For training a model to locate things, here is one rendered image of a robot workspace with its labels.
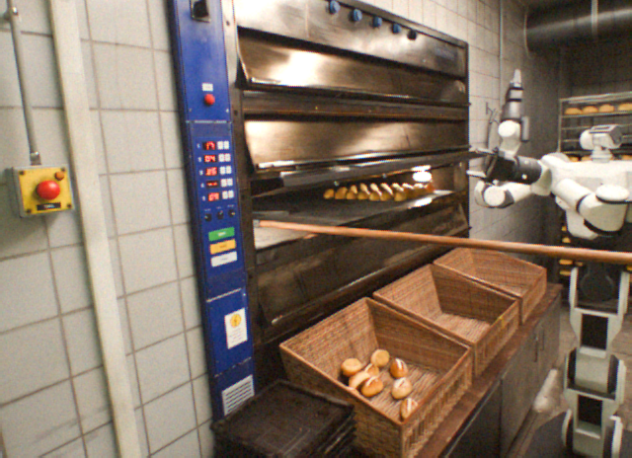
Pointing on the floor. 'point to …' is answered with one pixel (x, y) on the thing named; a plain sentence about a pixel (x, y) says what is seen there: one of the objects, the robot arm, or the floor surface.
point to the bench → (501, 390)
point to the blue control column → (192, 42)
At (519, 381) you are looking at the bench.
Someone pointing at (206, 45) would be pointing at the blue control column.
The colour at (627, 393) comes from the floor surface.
